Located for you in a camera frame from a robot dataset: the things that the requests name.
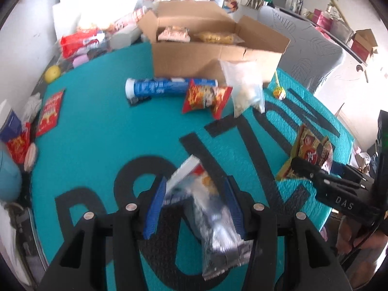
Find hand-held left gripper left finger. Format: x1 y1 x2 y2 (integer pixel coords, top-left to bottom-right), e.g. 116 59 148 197
38 177 168 291

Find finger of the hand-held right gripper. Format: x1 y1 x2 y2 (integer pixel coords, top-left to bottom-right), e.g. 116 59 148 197
290 157 331 185
332 163 373 186

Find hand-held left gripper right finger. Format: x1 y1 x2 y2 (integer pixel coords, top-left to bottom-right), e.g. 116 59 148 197
225 176 354 291

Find red brown snack packet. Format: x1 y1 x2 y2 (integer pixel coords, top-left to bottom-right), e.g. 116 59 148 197
275 124 334 181

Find silver snack packet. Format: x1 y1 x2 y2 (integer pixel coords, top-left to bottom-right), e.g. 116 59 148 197
164 154 255 281

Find yellow lollipop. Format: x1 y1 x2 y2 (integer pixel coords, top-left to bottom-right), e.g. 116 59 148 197
273 70 287 100

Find clear bag of white snack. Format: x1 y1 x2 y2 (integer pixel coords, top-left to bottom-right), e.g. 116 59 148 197
220 60 266 118

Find small red snack packet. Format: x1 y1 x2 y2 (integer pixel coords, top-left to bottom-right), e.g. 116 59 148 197
182 79 233 120

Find blue tube with white cap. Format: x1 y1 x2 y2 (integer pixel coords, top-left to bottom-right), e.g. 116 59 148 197
125 77 219 100

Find waffle packet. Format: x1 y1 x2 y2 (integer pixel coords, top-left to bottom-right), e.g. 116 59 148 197
193 30 244 45

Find pink brown snack packet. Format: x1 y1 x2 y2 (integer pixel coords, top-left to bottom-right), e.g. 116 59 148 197
158 26 191 43

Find plastic bag of orange snacks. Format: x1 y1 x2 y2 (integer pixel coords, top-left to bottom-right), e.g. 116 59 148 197
76 3 116 32

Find person's right hand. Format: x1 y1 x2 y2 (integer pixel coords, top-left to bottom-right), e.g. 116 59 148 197
335 217 388 261

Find teal mat with black letters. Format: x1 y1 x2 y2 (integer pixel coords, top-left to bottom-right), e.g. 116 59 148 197
30 41 355 291

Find grey leaf-pattern chair cover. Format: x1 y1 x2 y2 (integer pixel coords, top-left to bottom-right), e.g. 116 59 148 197
256 4 346 94

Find open red cardboard box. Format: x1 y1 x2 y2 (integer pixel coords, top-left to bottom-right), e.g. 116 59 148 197
350 29 379 63

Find red flat sachet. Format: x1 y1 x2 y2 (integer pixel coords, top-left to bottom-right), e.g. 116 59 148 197
36 89 66 137

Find grey gift box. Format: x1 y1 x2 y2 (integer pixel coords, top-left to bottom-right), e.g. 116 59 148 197
332 20 355 41

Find red yellow snack packet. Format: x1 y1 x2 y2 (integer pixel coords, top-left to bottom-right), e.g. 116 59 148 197
6 123 32 164

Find pink gift box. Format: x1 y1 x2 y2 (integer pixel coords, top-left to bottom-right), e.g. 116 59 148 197
312 8 334 32

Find crumpled white tissue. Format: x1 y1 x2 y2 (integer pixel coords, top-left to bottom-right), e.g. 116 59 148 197
23 94 43 123

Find blue paper cup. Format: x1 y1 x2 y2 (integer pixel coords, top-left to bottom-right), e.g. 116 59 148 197
0 100 23 143

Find yellow ball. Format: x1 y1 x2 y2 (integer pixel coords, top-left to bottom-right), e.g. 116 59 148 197
45 65 62 83

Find red white package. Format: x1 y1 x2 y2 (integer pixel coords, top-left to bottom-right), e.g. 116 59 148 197
60 28 106 58

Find patterned hanging bag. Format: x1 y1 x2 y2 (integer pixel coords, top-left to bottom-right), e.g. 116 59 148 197
223 0 243 13

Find pink striped cups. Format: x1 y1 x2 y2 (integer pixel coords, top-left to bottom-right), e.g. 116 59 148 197
113 6 152 32

